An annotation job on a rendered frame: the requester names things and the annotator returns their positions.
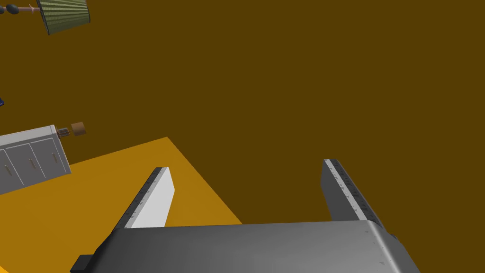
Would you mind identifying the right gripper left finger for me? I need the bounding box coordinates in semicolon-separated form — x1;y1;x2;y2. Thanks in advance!
112;166;176;230

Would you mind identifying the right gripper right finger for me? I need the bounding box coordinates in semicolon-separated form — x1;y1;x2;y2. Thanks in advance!
320;159;386;230

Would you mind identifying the grey cabinet with drawers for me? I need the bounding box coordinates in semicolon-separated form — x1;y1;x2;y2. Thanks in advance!
0;121;87;196

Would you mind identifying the green shade floor lamp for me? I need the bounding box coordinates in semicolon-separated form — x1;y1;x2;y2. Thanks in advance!
0;0;91;36

